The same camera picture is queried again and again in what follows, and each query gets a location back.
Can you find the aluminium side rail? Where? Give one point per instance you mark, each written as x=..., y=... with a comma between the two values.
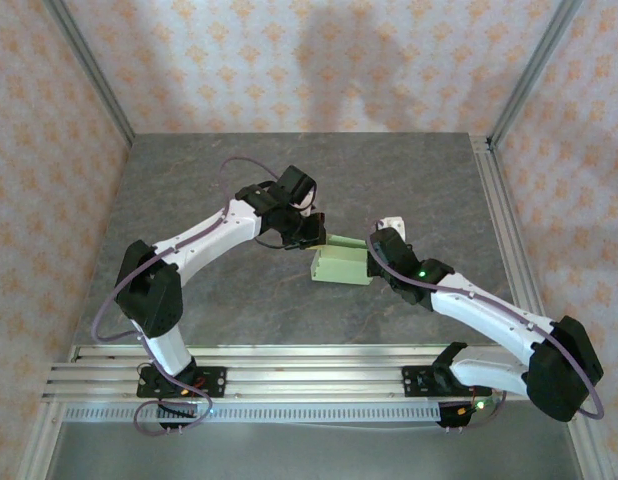
x=494, y=200

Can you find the aluminium mounting rail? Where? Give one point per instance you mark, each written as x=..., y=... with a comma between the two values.
x=314, y=380

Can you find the black controller board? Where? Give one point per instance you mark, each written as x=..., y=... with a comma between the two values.
x=459, y=412

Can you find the aluminium frame post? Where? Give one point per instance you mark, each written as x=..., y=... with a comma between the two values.
x=91, y=70
x=534, y=65

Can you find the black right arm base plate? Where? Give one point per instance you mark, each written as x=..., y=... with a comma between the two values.
x=414, y=380

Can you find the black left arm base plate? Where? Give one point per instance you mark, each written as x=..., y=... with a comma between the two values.
x=214, y=380

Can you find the aluminium frame leg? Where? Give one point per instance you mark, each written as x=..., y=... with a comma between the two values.
x=39, y=445
x=589, y=450

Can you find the green paper box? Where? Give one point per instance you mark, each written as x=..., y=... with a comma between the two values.
x=341, y=270

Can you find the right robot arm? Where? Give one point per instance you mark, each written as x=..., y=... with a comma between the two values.
x=479, y=310

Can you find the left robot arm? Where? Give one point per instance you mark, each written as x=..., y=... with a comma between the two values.
x=209, y=240

